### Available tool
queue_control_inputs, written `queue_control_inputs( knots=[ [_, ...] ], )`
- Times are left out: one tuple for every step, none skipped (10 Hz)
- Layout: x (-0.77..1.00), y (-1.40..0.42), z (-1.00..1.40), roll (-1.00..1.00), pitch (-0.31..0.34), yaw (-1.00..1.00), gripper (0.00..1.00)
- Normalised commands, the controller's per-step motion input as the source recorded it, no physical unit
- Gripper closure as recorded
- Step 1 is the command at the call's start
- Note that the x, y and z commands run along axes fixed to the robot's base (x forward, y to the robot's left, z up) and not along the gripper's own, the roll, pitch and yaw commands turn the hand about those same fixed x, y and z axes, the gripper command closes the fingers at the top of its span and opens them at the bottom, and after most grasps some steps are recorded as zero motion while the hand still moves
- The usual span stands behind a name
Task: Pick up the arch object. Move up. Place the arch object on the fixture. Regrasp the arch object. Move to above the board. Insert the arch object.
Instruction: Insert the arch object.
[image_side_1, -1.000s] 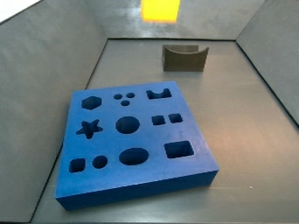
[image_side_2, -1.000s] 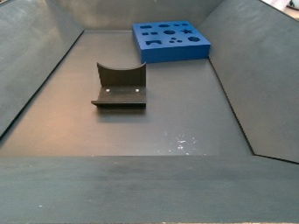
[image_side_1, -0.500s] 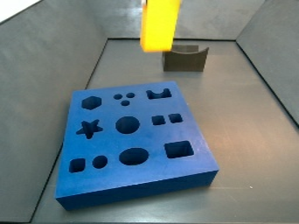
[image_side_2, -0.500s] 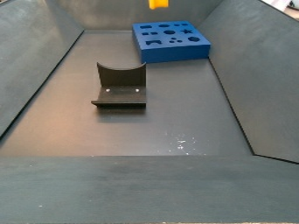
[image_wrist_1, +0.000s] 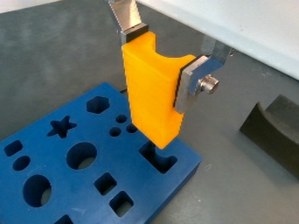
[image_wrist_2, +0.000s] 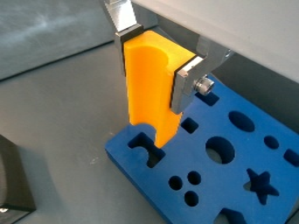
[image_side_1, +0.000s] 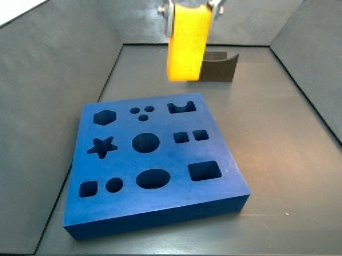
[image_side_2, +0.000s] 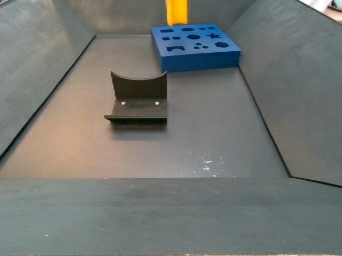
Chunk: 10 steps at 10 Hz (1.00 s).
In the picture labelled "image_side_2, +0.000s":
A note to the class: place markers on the yellow arch object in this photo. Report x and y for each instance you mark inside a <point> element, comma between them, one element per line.
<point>176,10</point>

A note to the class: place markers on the black curved fixture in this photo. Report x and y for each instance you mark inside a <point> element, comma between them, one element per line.
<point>140,99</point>

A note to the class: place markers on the blue foam shape board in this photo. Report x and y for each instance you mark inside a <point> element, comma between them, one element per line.
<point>194,47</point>

